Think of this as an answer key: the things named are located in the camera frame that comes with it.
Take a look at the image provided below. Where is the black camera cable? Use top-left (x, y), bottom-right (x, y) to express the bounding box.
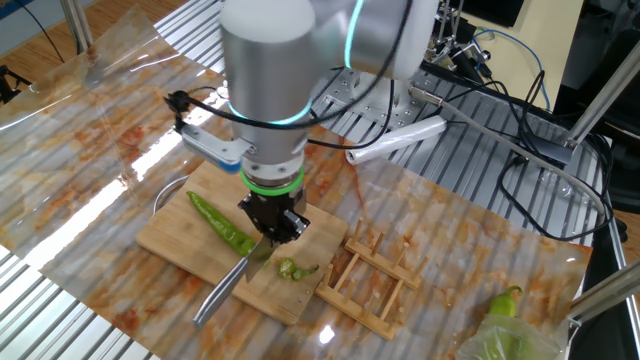
top-left (163, 0), bottom-right (414, 151)

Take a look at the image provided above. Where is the black tripod part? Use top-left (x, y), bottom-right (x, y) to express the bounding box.
top-left (0, 64), bottom-right (32, 105)

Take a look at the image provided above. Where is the clear plastic bag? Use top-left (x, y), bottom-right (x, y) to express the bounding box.
top-left (454, 313), bottom-right (564, 360)

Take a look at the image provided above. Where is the black monitor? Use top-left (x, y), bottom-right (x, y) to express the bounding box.
top-left (459, 0), bottom-right (526, 29)

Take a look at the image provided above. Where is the green pepper with curled stem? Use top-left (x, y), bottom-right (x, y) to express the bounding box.
top-left (487, 284), bottom-right (524, 319)

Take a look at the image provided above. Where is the white plastic bag roll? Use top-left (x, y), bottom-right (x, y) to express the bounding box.
top-left (344, 115), bottom-right (448, 166)

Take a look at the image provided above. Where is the steel kitchen knife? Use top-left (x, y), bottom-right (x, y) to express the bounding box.
top-left (192, 235), bottom-right (277, 330)

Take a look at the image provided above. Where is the green pepper inside bag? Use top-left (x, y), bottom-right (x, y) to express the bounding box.
top-left (477, 324), bottom-right (524, 360)

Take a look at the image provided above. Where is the grey cable hose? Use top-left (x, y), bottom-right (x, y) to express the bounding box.
top-left (408, 85), bottom-right (610, 217)

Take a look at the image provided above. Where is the cut chili stem piece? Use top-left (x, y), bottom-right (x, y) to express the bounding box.
top-left (291, 264), bottom-right (320, 282)

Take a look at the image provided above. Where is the aluminium frame pole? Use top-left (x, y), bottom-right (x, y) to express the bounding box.
top-left (532, 39), bottom-right (640, 165)
top-left (567, 259), bottom-right (640, 326)

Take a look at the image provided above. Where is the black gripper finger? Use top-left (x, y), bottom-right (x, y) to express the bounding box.
top-left (237, 198), bottom-right (275, 246)
top-left (272, 211), bottom-right (312, 246)

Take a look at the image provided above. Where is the wooden cutting board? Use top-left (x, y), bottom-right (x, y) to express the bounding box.
top-left (135, 157), bottom-right (350, 327)

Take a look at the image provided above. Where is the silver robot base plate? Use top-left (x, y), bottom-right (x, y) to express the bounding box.
top-left (312, 67), bottom-right (436, 131)

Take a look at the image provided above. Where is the marbled plastic table sheet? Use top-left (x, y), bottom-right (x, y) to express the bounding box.
top-left (0, 7), bottom-right (594, 360)

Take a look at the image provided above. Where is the long green chili pepper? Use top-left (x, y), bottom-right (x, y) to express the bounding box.
top-left (186, 190), bottom-right (274, 261)

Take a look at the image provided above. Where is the black cable loop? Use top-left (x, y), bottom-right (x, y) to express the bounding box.
top-left (419, 59), bottom-right (616, 244)

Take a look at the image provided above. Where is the blue cable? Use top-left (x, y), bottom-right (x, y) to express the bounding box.
top-left (472, 27), bottom-right (551, 112)

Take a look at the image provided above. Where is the silver tripod leg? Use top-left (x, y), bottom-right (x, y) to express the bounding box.
top-left (59, 0), bottom-right (95, 54)

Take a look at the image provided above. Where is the metal clamp stand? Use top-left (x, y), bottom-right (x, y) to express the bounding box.
top-left (434, 0), bottom-right (496, 81)

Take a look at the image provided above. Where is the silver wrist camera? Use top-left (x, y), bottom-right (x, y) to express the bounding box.
top-left (179, 122), bottom-right (256, 175)

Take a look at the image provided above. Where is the wooden peg rack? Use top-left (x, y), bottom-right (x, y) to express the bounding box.
top-left (314, 217), bottom-right (430, 342)

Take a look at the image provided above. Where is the beige panel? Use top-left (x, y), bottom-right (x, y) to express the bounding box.
top-left (464, 0), bottom-right (585, 112)

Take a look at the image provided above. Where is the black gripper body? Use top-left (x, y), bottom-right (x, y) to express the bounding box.
top-left (245, 192), bottom-right (306, 229)

